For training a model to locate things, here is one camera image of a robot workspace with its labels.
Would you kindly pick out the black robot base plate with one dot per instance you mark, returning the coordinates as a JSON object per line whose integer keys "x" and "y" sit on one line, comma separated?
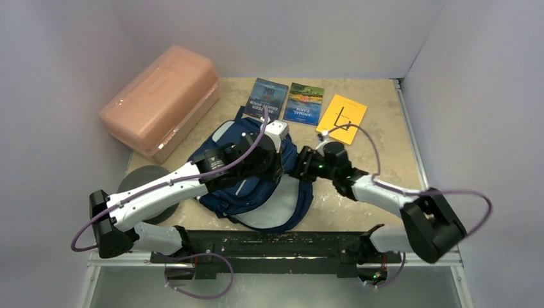
{"x": 210, "y": 252}

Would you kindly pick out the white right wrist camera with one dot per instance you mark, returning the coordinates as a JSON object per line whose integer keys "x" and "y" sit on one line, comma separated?
{"x": 325, "y": 136}

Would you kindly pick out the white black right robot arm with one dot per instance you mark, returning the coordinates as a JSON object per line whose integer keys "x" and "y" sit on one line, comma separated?
{"x": 430, "y": 227}

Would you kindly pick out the Animal Farm paperback book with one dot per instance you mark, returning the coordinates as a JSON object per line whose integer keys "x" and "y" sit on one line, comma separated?
{"x": 304, "y": 104}

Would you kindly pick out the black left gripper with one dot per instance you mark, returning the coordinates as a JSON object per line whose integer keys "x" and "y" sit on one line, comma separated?
{"x": 277, "y": 169}

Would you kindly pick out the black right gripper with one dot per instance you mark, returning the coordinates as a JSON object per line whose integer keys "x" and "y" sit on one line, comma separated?
{"x": 305, "y": 163}

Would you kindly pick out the Nineteen Eighty-Four paperback book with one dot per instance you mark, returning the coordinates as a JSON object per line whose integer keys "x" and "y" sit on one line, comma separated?
{"x": 267, "y": 94}

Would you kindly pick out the grey round disc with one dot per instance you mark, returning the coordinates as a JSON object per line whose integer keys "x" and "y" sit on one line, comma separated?
{"x": 142, "y": 176}

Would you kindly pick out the yellow paperback book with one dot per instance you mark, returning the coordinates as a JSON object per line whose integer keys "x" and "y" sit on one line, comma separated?
{"x": 339, "y": 112}

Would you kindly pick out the navy blue student backpack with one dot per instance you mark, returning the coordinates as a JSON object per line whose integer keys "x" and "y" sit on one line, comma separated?
{"x": 254, "y": 203}

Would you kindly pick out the translucent pink storage box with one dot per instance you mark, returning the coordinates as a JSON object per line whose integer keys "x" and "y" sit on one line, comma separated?
{"x": 155, "y": 112}

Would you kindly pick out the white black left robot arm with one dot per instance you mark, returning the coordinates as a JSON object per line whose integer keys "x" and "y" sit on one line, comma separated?
{"x": 118, "y": 220}

